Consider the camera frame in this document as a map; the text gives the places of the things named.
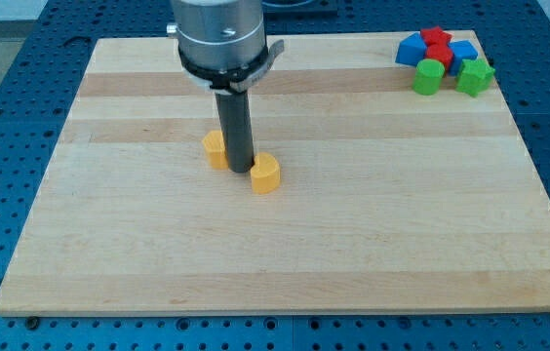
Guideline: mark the black clamp ring with lever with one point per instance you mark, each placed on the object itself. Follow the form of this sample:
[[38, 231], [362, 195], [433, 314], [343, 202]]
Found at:
[[229, 81]]

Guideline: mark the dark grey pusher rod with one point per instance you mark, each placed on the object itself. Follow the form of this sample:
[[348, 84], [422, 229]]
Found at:
[[235, 122]]

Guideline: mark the yellow heart block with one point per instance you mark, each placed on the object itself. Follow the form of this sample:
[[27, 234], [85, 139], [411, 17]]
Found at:
[[265, 173]]

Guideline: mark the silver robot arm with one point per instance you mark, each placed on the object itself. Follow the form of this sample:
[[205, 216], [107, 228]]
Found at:
[[222, 45]]

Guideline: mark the yellow block behind rod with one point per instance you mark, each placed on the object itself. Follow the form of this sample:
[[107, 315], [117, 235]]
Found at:
[[214, 147]]

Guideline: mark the wooden board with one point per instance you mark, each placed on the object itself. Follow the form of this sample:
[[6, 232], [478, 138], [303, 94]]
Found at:
[[390, 202]]

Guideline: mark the blue block left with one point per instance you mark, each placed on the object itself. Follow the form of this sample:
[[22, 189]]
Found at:
[[411, 50]]

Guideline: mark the blue block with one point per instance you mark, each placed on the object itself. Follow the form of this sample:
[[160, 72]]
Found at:
[[411, 50], [461, 50]]

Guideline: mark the green cylinder block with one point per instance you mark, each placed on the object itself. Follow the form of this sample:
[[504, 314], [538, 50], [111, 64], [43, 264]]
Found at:
[[428, 77]]

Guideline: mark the red star block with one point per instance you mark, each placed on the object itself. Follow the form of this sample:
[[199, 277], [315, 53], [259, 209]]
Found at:
[[435, 36]]

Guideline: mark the red round block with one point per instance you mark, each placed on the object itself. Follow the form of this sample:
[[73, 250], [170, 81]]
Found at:
[[442, 53]]

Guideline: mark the blue block right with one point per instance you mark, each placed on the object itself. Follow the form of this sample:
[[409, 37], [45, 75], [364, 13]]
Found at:
[[461, 50]]

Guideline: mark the green star block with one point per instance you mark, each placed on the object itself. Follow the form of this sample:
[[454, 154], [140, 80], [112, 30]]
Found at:
[[474, 76]]

